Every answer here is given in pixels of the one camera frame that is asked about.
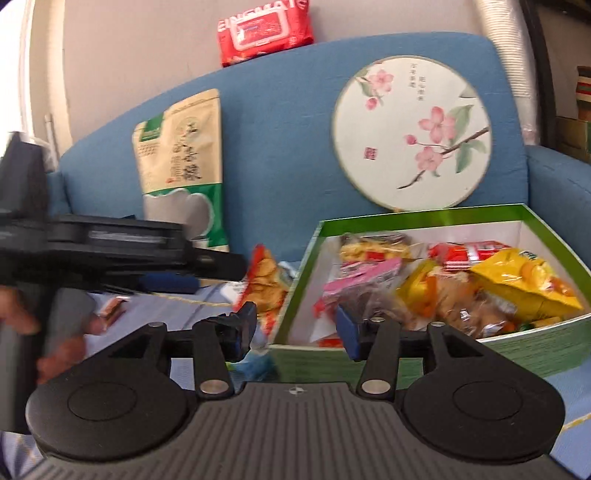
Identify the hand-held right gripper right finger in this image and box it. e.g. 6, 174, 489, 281
335, 305, 483, 398

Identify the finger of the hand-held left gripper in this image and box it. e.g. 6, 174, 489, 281
185, 244, 249, 283
137, 271, 200, 295

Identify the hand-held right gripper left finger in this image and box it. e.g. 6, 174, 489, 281
107, 302, 258, 400

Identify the clear packet of dark snack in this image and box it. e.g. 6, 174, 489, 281
342, 295, 416, 329

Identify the red cracker packet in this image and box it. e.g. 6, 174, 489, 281
233, 244, 291, 337

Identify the pink snack packet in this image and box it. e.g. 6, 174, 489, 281
323, 258, 402, 301

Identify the gold foil packet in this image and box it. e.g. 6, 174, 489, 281
399, 261, 439, 319

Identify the clear nut packet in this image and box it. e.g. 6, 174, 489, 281
339, 233, 414, 264

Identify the red white snack packet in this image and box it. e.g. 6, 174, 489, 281
429, 241, 511, 273

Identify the green cardboard box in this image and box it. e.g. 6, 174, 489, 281
268, 204, 591, 391

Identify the orange yellow fruit chip packet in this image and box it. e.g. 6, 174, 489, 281
471, 248, 585, 321

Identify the person's left hand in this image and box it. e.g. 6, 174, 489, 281
0, 285, 109, 386

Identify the light blue striped blanket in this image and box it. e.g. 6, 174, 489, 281
0, 277, 591, 480

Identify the teal plastic wrapper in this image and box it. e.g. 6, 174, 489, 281
228, 354, 278, 384

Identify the small brown foil packet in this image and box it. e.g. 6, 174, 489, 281
95, 295, 130, 324

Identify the beige green grain pouch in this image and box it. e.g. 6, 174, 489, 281
132, 89, 230, 252

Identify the blue sofa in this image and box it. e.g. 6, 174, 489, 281
46, 31, 591, 287

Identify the round floral fan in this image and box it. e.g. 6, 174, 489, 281
331, 55, 492, 212

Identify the red wet wipes pack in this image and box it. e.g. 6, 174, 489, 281
216, 0, 315, 68

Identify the white ribbed pole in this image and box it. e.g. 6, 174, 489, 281
475, 0, 539, 148

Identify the striped container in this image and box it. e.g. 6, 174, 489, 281
576, 65, 591, 121

